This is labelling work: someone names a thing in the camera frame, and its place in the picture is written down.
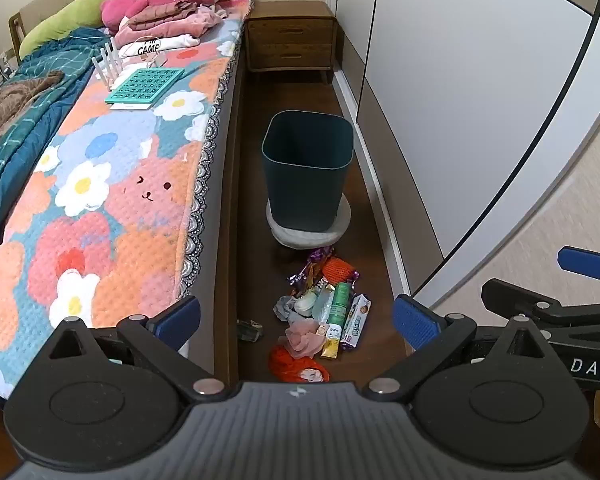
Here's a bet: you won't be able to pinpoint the small white cup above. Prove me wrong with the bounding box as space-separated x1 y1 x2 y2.
295 287 321 317

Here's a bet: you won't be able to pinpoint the green spray can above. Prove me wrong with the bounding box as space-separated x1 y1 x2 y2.
326 282 353 346

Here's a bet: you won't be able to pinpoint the grey plastic bag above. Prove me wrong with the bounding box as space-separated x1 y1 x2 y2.
274 294 301 322

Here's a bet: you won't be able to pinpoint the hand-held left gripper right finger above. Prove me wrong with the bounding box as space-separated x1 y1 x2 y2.
365 294 561 401

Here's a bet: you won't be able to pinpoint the wooden bed rail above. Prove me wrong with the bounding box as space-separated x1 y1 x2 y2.
212 52 251 383

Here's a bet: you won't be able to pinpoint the white purple carton box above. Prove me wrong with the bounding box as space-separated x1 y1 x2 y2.
341 294 372 352

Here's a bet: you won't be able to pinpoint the pink crumpled wrapper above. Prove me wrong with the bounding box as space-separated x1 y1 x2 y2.
282 319 328 358

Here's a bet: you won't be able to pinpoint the white peg rack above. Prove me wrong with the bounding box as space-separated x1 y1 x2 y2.
92 42 131 92

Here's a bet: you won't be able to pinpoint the brown fuzzy blanket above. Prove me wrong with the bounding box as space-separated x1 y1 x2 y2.
0 71 66 161

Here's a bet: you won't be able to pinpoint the dark crumpled wrapper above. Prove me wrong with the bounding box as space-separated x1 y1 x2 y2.
236 319 263 343

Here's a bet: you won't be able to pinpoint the dark teal plastic bin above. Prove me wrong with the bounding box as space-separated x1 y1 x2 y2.
260 111 355 228

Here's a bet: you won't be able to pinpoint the white sliding door wardrobe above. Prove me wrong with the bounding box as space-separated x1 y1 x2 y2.
325 0 600 311

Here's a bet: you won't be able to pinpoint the wooden nightstand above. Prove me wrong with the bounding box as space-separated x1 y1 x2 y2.
244 1 338 85

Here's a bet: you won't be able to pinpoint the teal game board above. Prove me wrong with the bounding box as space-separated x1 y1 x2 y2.
105 67 186 110

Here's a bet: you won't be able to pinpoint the clear plastic bag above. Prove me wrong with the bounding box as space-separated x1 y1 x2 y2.
310 285 333 326

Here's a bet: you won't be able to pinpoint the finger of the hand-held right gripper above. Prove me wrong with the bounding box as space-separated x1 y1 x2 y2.
481 279 600 331
557 246 600 288

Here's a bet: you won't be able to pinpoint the teal checked quilt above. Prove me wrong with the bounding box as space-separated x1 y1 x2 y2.
0 27 113 261

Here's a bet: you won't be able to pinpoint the orange net bag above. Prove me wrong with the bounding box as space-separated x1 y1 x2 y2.
321 256 360 288

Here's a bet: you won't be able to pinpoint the green pillow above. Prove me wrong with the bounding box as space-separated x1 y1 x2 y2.
19 0 115 58

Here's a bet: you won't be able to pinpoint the purple snack bag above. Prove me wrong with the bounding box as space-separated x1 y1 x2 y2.
287 247 337 297

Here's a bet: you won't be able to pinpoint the orange snack bag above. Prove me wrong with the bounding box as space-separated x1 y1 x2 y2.
269 344 331 385

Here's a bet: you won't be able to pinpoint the folded pink clothes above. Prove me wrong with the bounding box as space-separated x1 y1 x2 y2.
114 2 226 47

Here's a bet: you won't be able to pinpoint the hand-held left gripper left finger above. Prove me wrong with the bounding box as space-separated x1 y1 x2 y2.
42 295 226 401

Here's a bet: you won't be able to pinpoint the white printed shirt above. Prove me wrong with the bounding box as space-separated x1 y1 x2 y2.
116 34 201 63

